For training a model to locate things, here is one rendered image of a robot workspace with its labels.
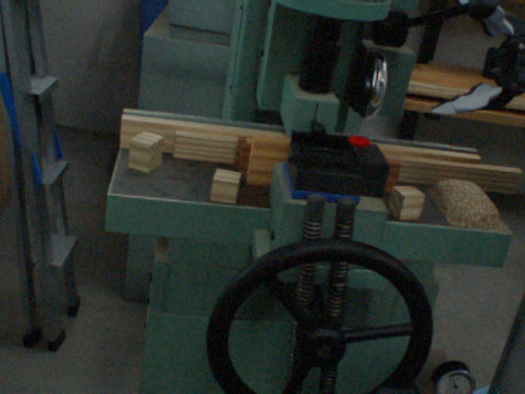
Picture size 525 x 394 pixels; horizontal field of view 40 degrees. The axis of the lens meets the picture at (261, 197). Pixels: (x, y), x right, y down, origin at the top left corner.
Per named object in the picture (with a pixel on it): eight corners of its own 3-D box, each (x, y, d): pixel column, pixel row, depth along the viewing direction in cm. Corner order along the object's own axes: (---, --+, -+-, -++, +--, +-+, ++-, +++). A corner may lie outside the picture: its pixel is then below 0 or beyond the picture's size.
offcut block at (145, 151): (161, 164, 111) (164, 136, 109) (149, 173, 107) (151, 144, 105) (141, 158, 112) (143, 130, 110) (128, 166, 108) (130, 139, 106)
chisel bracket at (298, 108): (286, 150, 111) (295, 97, 107) (277, 119, 123) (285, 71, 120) (333, 154, 112) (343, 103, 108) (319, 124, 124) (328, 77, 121)
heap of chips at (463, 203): (450, 226, 106) (457, 203, 105) (423, 186, 119) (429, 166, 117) (506, 231, 107) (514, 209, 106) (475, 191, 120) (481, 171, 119)
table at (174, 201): (93, 266, 93) (95, 226, 90) (117, 172, 120) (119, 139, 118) (530, 303, 101) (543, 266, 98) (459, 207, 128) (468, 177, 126)
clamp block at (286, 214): (270, 262, 95) (281, 201, 91) (262, 215, 107) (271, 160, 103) (378, 271, 97) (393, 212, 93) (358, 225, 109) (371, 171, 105)
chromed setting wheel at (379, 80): (362, 129, 123) (377, 58, 118) (348, 106, 134) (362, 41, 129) (379, 131, 123) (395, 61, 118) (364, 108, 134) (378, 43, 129)
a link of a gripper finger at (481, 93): (443, 111, 90) (506, 76, 90) (427, 108, 96) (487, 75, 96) (453, 133, 91) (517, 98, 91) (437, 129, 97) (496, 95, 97)
